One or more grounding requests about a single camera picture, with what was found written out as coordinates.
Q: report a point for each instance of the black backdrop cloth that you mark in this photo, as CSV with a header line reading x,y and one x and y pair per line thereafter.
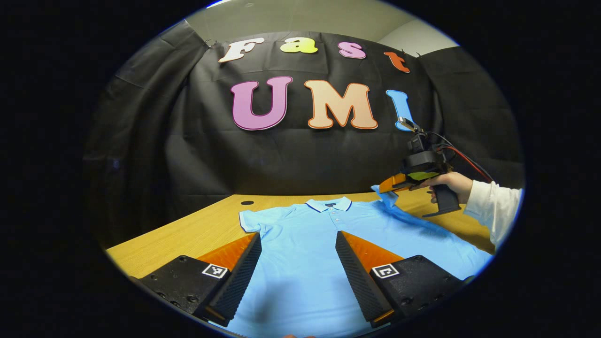
x,y
281,159

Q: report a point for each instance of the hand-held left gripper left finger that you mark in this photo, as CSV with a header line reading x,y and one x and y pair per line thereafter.
x,y
244,277

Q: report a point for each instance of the light blue T-shirt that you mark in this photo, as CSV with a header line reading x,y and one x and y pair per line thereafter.
x,y
305,263

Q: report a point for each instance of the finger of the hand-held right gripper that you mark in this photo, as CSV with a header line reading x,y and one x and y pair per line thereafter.
x,y
392,183

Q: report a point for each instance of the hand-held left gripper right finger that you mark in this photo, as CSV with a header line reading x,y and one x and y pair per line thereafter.
x,y
357,277

